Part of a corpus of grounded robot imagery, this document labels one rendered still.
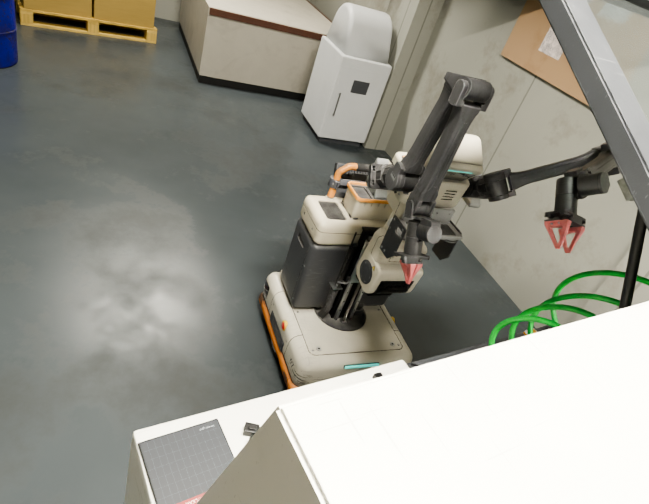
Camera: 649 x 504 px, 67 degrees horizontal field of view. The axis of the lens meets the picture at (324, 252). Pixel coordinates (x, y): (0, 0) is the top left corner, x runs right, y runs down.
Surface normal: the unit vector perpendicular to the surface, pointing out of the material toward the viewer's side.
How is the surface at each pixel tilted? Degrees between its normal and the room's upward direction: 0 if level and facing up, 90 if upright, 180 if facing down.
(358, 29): 71
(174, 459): 0
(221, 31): 90
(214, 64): 90
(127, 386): 0
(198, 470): 0
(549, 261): 90
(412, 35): 90
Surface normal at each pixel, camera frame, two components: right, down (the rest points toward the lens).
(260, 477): -0.83, 0.08
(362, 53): 0.40, 0.34
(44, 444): 0.29, -0.78
